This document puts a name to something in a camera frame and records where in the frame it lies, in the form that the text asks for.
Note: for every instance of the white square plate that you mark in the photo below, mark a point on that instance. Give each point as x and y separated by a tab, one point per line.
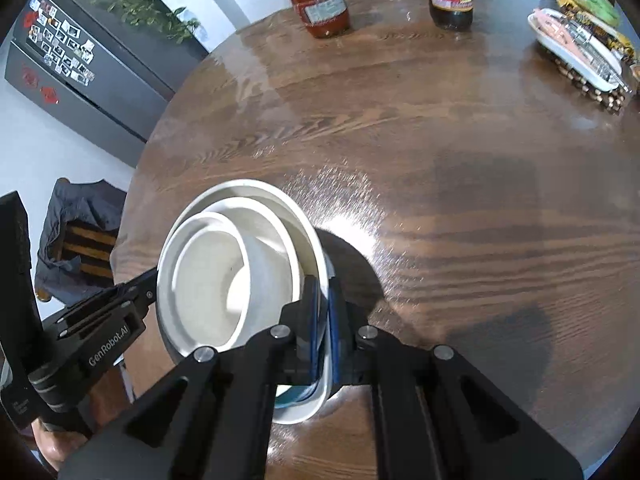
590	57

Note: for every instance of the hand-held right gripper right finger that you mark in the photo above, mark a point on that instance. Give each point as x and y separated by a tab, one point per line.
334	330

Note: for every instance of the wooden bead trivet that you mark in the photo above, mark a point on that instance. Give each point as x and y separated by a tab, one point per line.
600	92

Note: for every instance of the slatted wooden chair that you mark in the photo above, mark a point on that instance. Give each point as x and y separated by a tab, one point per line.
90	247

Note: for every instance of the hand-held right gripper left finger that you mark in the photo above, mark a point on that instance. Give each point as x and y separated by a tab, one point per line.
312	320

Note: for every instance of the dark grey refrigerator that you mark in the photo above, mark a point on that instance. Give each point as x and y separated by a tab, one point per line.
95	75

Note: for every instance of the green lid container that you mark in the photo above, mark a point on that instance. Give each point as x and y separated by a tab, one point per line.
592	0

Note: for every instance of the small white bowl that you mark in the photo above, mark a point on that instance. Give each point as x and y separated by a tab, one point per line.
205	290

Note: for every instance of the dark cloth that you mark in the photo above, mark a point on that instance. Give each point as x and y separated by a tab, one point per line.
75	205

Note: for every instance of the silver cutlery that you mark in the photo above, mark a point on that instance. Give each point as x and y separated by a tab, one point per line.
582	35

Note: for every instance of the person's left hand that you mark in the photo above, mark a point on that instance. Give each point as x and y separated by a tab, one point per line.
57	447

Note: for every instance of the large white bowl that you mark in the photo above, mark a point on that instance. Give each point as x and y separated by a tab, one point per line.
307	250

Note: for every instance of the yellow black snack packet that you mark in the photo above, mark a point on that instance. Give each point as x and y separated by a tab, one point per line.
617	42

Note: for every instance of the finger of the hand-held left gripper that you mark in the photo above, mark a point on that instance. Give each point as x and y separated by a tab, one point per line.
127	292

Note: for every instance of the pink utensil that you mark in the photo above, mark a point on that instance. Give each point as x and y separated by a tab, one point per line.
552	30

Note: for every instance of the trailing green vine plant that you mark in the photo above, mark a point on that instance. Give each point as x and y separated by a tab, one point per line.
145	0

